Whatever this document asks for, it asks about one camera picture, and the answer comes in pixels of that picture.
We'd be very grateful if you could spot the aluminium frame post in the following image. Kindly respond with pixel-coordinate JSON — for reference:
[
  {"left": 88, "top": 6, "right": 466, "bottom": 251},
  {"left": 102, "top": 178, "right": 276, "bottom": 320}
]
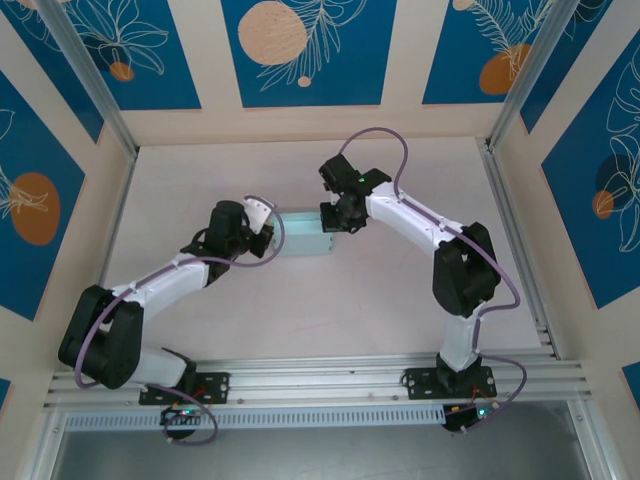
[
  {"left": 37, "top": 0, "right": 140, "bottom": 156},
  {"left": 487, "top": 0, "right": 587, "bottom": 151}
]

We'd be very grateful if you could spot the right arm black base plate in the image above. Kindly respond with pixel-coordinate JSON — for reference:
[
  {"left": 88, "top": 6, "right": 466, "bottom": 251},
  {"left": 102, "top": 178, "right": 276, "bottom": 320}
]
[{"left": 403, "top": 366, "right": 499, "bottom": 401}]

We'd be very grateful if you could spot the blue floral wall panel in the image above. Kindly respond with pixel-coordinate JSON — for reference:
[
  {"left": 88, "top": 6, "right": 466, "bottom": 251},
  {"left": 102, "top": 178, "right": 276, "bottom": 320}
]
[
  {"left": 0, "top": 69, "right": 87, "bottom": 322},
  {"left": 541, "top": 49, "right": 640, "bottom": 310},
  {"left": 422, "top": 0, "right": 557, "bottom": 106},
  {"left": 221, "top": 0, "right": 399, "bottom": 108},
  {"left": 0, "top": 8, "right": 105, "bottom": 145},
  {"left": 58, "top": 0, "right": 202, "bottom": 112},
  {"left": 519, "top": 0, "right": 640, "bottom": 135}
]

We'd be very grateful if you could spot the white slotted cable duct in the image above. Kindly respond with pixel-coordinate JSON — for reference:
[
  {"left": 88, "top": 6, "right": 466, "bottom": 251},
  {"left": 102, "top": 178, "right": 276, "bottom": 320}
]
[{"left": 64, "top": 405, "right": 447, "bottom": 432}]

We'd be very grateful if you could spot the wide aluminium mounting rail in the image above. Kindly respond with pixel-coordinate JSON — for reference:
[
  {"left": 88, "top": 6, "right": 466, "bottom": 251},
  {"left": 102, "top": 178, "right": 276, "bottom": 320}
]
[{"left": 42, "top": 352, "right": 596, "bottom": 410}]

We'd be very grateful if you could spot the grey metal sheet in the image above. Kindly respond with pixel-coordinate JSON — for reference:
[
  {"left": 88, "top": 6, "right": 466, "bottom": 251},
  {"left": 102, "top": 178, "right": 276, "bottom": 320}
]
[{"left": 49, "top": 425, "right": 596, "bottom": 480}]

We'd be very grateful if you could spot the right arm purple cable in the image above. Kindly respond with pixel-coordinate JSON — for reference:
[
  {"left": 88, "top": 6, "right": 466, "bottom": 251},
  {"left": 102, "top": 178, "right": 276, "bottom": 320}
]
[{"left": 340, "top": 127, "right": 527, "bottom": 435}]

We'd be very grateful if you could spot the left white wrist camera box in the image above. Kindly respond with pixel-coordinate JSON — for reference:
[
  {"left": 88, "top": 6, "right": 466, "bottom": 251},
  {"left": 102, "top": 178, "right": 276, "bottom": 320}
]
[{"left": 242, "top": 196, "right": 274, "bottom": 234}]

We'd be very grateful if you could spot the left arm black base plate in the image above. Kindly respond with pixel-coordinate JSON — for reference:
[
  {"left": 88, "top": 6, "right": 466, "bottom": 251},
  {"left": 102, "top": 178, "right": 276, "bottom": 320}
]
[{"left": 138, "top": 371, "right": 232, "bottom": 406}]

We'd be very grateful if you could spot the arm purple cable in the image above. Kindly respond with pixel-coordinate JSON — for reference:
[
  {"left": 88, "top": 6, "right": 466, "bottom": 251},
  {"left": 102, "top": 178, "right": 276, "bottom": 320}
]
[
  {"left": 73, "top": 194, "right": 286, "bottom": 446},
  {"left": 340, "top": 127, "right": 527, "bottom": 435}
]

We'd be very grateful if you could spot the light blue paper box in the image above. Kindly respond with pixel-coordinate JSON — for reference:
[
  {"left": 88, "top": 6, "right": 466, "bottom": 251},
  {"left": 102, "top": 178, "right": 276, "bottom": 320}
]
[{"left": 272, "top": 212, "right": 336, "bottom": 259}]

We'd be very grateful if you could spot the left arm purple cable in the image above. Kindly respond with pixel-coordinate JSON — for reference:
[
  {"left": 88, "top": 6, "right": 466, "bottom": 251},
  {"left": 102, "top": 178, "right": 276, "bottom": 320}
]
[{"left": 73, "top": 194, "right": 286, "bottom": 446}]

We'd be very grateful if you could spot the aluminium side rail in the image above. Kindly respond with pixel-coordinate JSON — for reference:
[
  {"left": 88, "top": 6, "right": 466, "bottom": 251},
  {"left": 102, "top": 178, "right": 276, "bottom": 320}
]
[
  {"left": 480, "top": 139, "right": 562, "bottom": 361},
  {"left": 74, "top": 144, "right": 140, "bottom": 371}
]

